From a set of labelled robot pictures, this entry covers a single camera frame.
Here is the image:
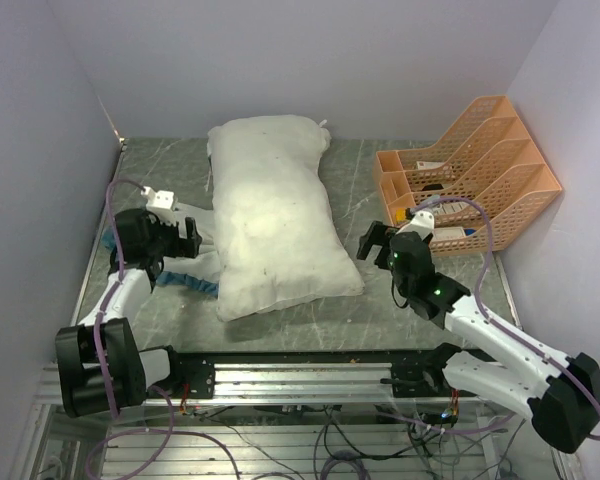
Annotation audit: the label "blue houndstooth bear pillowcase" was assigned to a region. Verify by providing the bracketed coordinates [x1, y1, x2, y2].
[101, 202, 220, 297]

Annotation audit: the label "white pillow insert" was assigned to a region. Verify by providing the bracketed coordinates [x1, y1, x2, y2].
[207, 115, 364, 322]

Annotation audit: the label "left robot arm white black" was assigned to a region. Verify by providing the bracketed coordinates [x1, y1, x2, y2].
[55, 208, 202, 418]

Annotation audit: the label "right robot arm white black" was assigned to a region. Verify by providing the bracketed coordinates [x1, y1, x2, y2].
[356, 213, 600, 454]

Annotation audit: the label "yellow object in organizer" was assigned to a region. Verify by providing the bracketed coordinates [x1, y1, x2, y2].
[394, 209, 409, 224]

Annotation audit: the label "white red box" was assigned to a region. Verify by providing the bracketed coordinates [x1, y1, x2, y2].
[433, 227, 466, 242]

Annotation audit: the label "white box in back slot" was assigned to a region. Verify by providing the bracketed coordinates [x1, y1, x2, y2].
[416, 161, 444, 171]

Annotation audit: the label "orange plastic file organizer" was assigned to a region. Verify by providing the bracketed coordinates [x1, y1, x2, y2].
[373, 95, 562, 256]

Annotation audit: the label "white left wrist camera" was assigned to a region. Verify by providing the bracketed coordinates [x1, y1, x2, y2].
[141, 186, 177, 226]

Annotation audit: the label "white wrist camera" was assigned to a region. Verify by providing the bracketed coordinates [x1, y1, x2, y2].
[396, 210, 435, 245]
[141, 186, 177, 226]

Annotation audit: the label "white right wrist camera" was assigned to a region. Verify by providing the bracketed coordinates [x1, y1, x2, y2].
[396, 210, 435, 245]

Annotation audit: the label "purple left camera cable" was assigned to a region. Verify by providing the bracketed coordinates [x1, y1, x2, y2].
[92, 178, 151, 424]

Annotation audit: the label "purple camera cable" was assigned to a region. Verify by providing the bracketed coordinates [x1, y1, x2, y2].
[92, 178, 151, 424]
[409, 195, 600, 442]

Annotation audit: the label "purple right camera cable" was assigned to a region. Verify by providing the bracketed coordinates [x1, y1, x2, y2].
[409, 195, 600, 442]

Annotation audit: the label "aluminium rail frame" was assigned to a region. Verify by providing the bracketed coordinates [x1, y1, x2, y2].
[34, 361, 561, 406]

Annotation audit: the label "loose cables under frame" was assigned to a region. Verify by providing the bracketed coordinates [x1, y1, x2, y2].
[84, 402, 521, 480]

